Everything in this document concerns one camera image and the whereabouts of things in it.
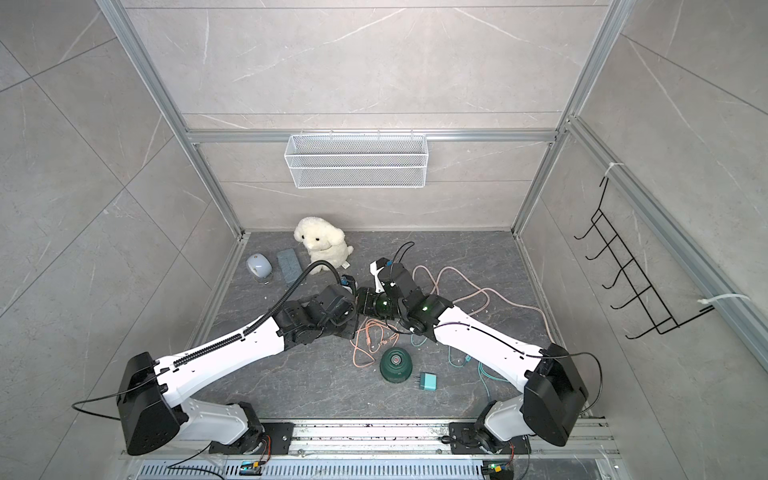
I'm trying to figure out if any pink charging cable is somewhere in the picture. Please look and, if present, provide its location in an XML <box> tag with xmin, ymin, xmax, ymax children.
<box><xmin>351</xmin><ymin>317</ymin><xmax>401</xmax><ymax>368</ymax></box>

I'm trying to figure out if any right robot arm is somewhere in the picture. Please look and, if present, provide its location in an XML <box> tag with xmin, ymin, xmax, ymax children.
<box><xmin>358</xmin><ymin>257</ymin><xmax>589</xmax><ymax>453</ymax></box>

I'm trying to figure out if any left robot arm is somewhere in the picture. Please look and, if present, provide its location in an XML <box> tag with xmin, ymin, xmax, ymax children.
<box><xmin>112</xmin><ymin>274</ymin><xmax>358</xmax><ymax>456</ymax></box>

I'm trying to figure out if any white plush dog toy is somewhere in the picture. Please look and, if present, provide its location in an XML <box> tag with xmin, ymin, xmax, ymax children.
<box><xmin>294</xmin><ymin>217</ymin><xmax>354</xmax><ymax>269</ymax></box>

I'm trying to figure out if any grey-blue rectangular case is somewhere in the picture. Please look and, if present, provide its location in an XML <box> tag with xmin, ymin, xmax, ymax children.
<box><xmin>277</xmin><ymin>249</ymin><xmax>303</xmax><ymax>286</ymax></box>

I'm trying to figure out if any light blue round gadget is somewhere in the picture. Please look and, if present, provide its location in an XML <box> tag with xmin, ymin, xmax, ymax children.
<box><xmin>246</xmin><ymin>253</ymin><xmax>273</xmax><ymax>280</ymax></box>

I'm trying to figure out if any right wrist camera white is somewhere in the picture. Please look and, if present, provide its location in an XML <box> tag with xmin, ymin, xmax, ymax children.
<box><xmin>370</xmin><ymin>257</ymin><xmax>392</xmax><ymax>293</ymax></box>

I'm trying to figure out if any green cordless meat grinder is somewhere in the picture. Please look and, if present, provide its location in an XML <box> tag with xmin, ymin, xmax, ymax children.
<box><xmin>379</xmin><ymin>347</ymin><xmax>413</xmax><ymax>384</ymax></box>

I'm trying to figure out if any teal usb wall charger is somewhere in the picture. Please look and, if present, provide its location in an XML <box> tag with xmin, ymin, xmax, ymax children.
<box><xmin>419</xmin><ymin>372</ymin><xmax>437</xmax><ymax>391</ymax></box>

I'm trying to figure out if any pink power strip cord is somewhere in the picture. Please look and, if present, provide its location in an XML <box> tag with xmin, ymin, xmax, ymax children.
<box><xmin>412</xmin><ymin>263</ymin><xmax>582</xmax><ymax>382</ymax></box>

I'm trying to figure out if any teal charging cable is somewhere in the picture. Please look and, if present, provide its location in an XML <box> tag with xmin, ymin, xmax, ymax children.
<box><xmin>410</xmin><ymin>332</ymin><xmax>511</xmax><ymax>400</ymax></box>

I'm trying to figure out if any white wire mesh basket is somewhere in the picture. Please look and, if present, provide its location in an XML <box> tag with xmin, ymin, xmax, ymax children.
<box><xmin>284</xmin><ymin>133</ymin><xmax>429</xmax><ymax>189</ymax></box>

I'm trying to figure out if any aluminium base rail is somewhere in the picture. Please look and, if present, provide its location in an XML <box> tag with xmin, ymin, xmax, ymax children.
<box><xmin>112</xmin><ymin>418</ymin><xmax>630</xmax><ymax>479</ymax></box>

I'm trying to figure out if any black wire hook rack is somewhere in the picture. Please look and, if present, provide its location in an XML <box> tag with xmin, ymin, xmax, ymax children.
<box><xmin>574</xmin><ymin>177</ymin><xmax>715</xmax><ymax>340</ymax></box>

